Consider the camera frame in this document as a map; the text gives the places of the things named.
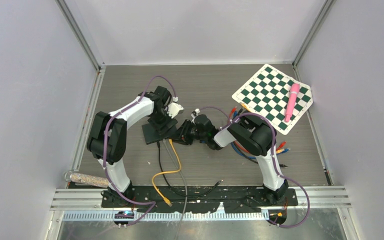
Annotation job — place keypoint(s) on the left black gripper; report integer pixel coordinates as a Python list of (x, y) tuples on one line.
[(170, 121)]

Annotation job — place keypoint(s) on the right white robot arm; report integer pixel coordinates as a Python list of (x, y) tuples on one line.
[(253, 132)]

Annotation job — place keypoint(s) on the clear glitter tube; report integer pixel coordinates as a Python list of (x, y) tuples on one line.
[(86, 179)]

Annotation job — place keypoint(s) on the green white checkered board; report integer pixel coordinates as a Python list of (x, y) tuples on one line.
[(267, 93)]

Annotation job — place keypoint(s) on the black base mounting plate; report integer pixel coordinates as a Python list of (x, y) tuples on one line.
[(200, 199)]

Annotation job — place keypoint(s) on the black router box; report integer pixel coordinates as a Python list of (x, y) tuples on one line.
[(152, 134)]

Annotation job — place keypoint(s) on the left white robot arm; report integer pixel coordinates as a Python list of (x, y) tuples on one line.
[(107, 140)]

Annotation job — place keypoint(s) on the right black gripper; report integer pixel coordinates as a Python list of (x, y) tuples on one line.
[(183, 137)]

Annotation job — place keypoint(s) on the pink cylindrical tube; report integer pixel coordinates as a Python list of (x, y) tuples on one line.
[(293, 93)]

